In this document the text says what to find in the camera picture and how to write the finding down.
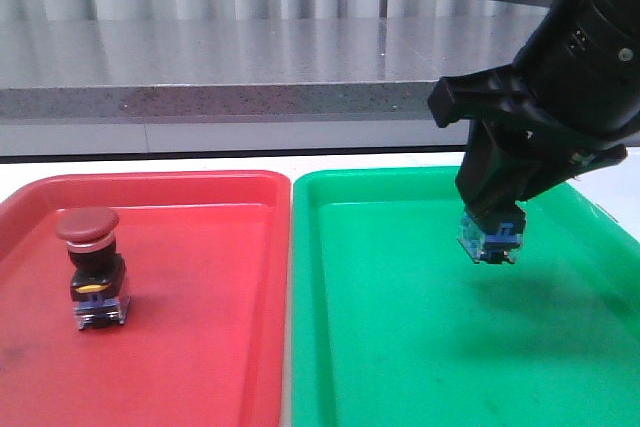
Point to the red mushroom push button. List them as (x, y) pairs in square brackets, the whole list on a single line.
[(98, 287)]

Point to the green mushroom push button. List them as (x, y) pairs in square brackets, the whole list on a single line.
[(495, 237)]

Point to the grey stone counter slab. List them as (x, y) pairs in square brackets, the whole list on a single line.
[(167, 88)]

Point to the green plastic tray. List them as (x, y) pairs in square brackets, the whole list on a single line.
[(394, 325)]

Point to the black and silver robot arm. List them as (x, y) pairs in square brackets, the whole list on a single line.
[(566, 105)]

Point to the red plastic tray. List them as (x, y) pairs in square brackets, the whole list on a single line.
[(203, 342)]

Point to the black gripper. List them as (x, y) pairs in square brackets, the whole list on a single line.
[(561, 109)]

